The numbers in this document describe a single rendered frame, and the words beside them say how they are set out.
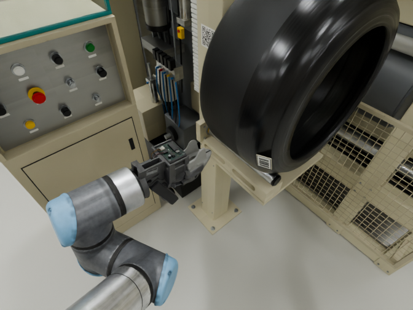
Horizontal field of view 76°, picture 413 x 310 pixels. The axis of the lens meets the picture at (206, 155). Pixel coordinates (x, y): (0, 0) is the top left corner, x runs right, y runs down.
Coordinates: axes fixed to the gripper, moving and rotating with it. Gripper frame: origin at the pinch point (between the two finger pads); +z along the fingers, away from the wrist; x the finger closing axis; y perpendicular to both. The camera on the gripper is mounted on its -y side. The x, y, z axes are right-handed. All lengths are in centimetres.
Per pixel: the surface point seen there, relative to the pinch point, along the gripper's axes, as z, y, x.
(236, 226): 52, -106, 15
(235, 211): 58, -104, 23
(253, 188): 23.2, -27.2, -3.2
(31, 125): -30, -18, 62
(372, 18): 32.1, 32.5, -12.0
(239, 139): 8.1, 3.6, -3.3
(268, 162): 11.5, 0.0, -11.3
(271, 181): 23.9, -18.4, -8.5
